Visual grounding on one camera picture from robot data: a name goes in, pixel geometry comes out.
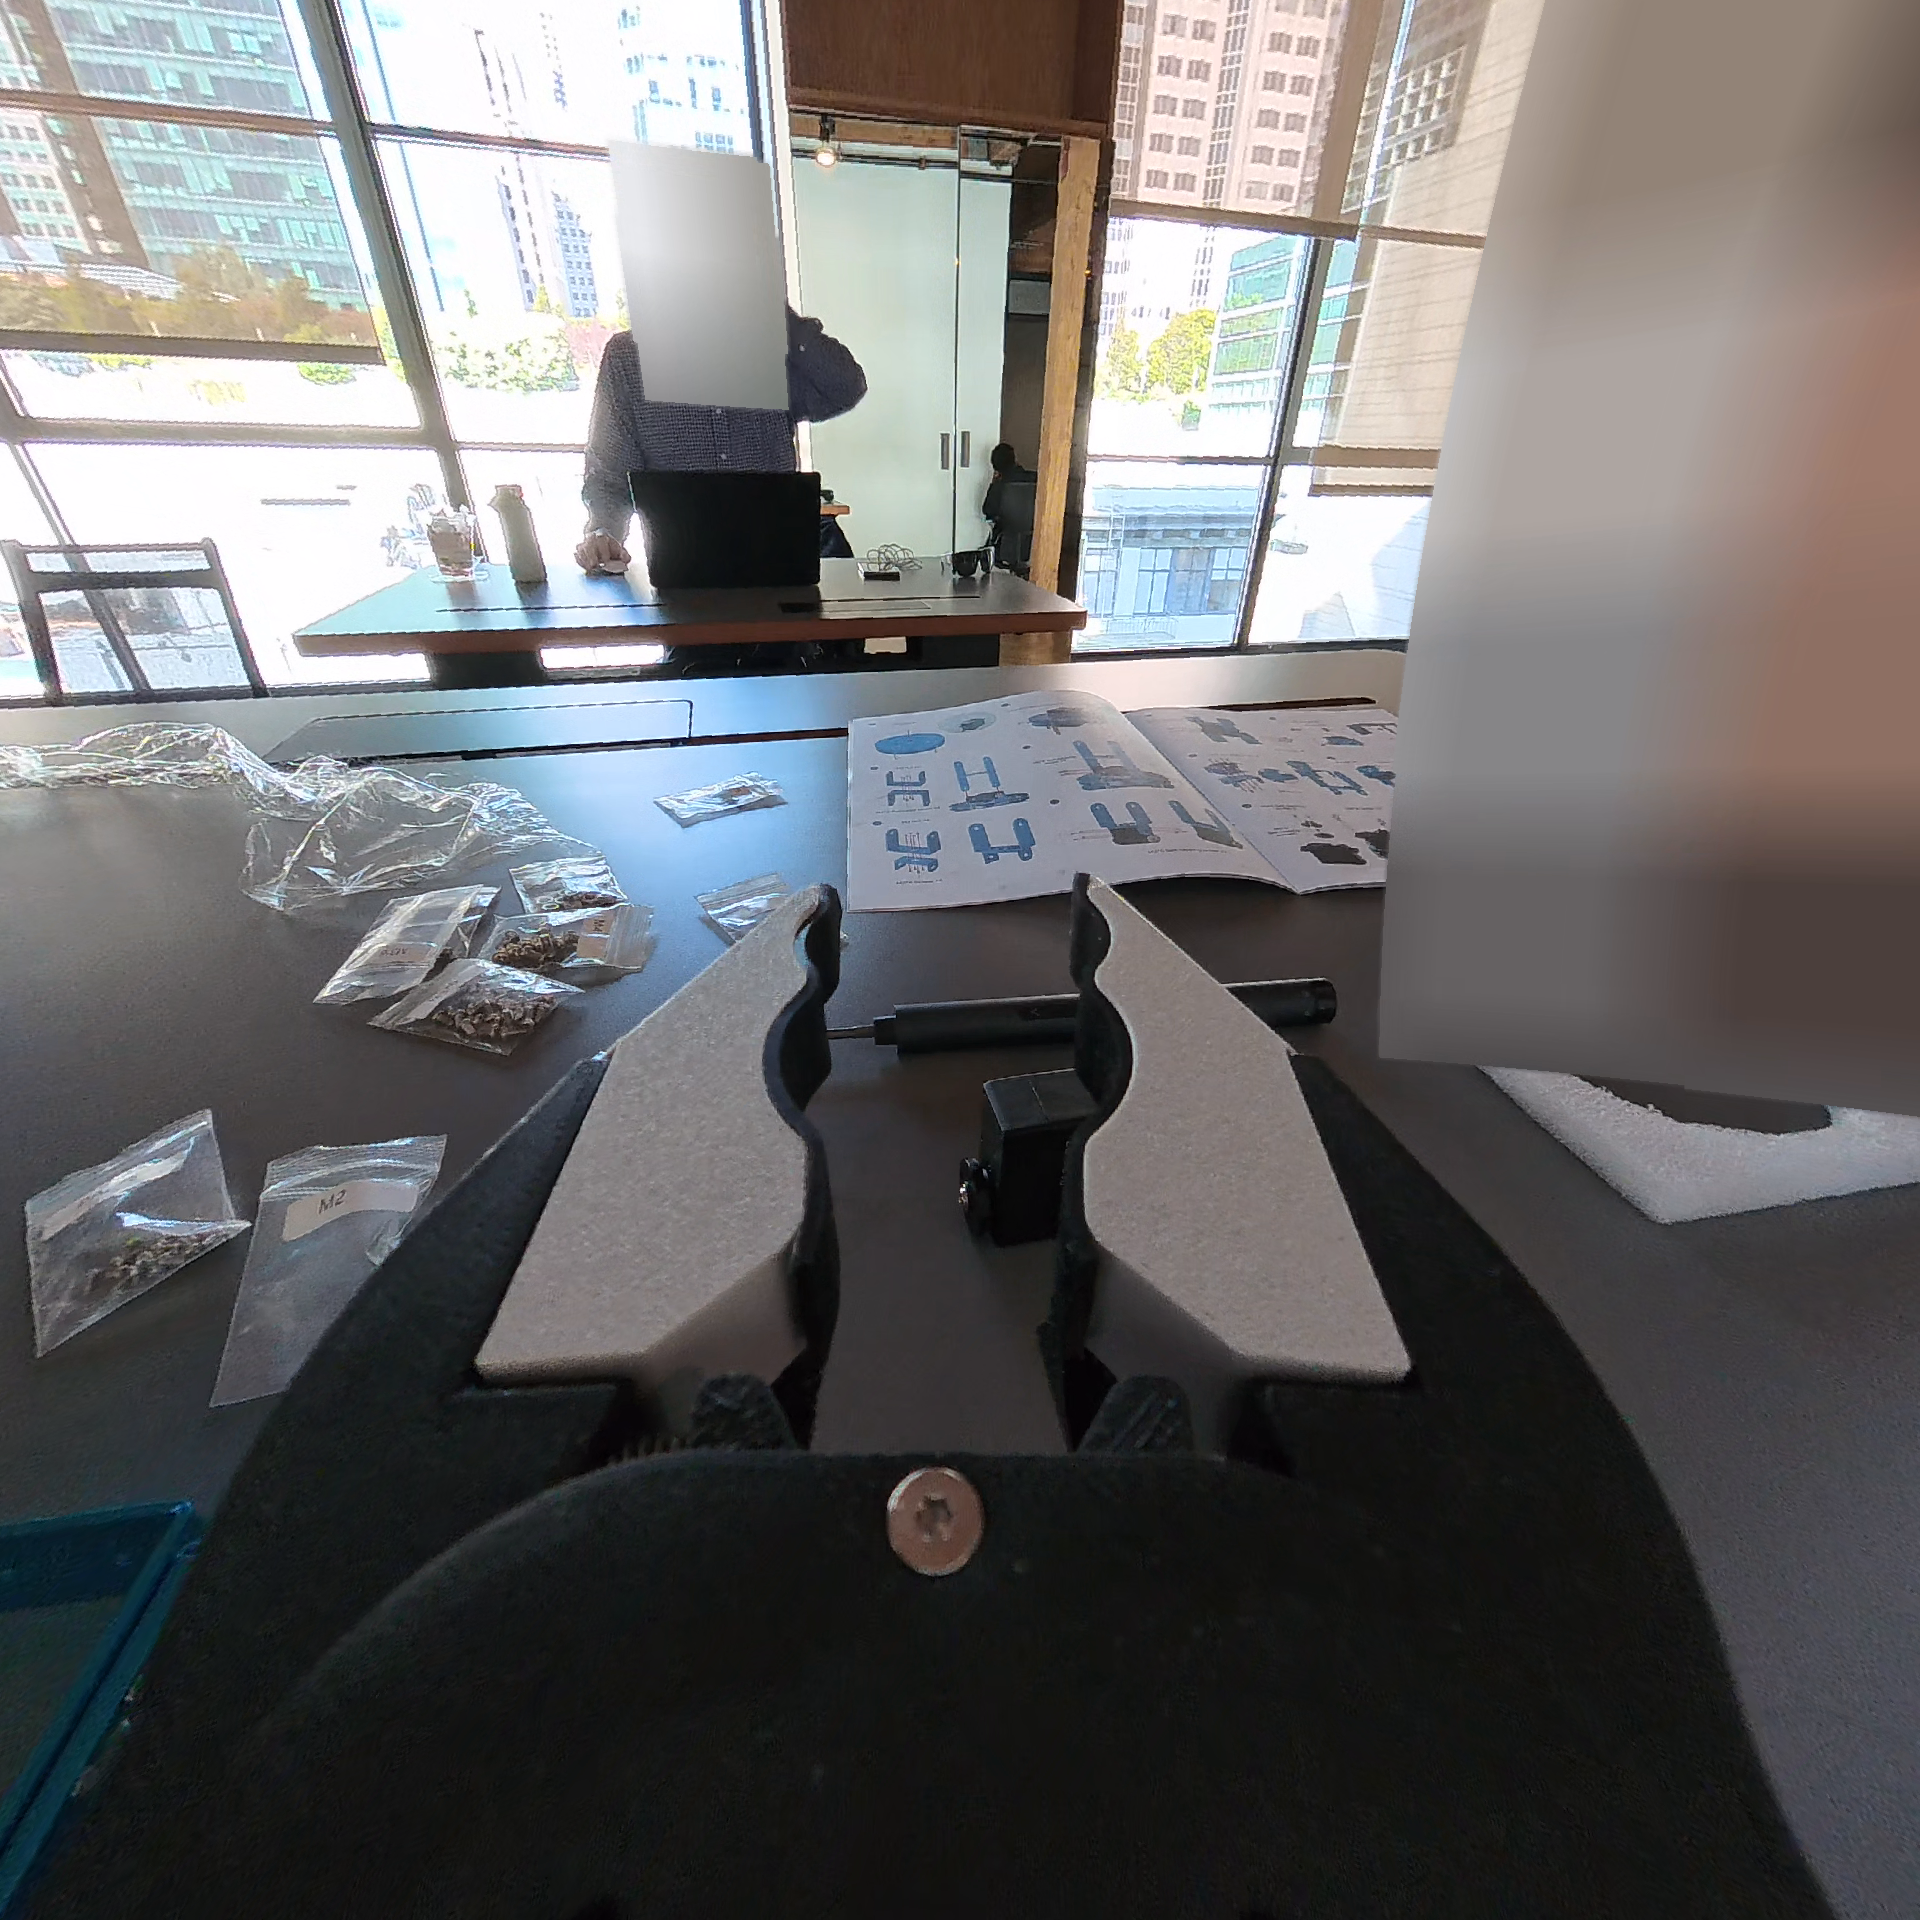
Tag metal frame chair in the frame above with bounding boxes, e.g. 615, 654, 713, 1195
0, 538, 271, 705

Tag large window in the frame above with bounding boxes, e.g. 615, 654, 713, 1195
1079, 0, 1502, 654
0, 0, 782, 699

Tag black laptop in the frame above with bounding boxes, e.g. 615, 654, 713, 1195
627, 469, 825, 591

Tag blue box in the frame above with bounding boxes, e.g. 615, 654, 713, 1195
0, 1500, 204, 1832

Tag dark desk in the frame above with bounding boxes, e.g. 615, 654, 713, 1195
0, 646, 1920, 1920

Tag black screwdriver handle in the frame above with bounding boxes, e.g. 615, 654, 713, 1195
831, 979, 1339, 1059

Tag spread of screw packets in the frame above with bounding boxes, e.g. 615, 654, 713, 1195
21, 772, 849, 1405

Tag crumpled clear plastic wrap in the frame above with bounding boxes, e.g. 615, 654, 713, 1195
0, 721, 564, 916

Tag white foam pad with hole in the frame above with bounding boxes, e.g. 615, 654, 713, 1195
1477, 1063, 1920, 1224

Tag instruction booklet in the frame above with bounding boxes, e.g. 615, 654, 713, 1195
843, 693, 1404, 916

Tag black servo motor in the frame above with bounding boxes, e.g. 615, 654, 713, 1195
953, 1069, 1093, 1248

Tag wooden post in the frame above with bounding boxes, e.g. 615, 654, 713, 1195
1032, 133, 1109, 664

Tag wooden edged desk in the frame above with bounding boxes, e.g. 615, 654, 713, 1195
290, 563, 1089, 695

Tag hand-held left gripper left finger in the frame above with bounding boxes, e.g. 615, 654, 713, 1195
473, 882, 849, 1447

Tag frosted glass doors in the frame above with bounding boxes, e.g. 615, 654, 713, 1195
790, 150, 1008, 565

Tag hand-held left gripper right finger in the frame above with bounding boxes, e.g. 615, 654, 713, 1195
1042, 874, 1414, 1451

